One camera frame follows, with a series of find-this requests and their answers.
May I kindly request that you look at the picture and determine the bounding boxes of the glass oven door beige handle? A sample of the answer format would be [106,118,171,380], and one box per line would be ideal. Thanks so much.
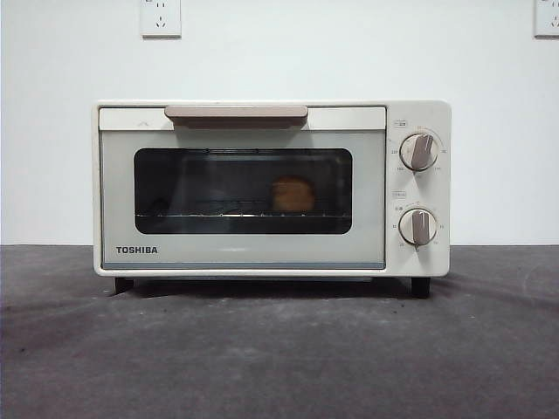
[98,104,387,271]

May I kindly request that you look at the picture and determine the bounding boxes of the white wall socket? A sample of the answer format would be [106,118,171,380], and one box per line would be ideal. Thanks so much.
[533,0,559,38]
[140,0,182,38]

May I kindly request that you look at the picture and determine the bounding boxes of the large beige oven knob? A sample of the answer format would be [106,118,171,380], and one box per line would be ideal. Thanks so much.
[399,132,439,171]

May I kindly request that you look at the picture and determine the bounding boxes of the small beige oven knob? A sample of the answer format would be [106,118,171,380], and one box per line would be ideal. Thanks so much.
[399,207,439,246]

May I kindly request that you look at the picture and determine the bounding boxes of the golden brown bread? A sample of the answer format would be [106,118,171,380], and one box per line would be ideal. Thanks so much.
[271,175,316,215]

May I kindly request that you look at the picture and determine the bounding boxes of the cream Toshiba toaster oven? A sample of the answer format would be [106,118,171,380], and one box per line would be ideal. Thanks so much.
[90,99,453,299]

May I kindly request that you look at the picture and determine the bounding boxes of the metal wire oven rack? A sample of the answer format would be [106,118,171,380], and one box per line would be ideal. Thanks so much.
[135,210,350,220]

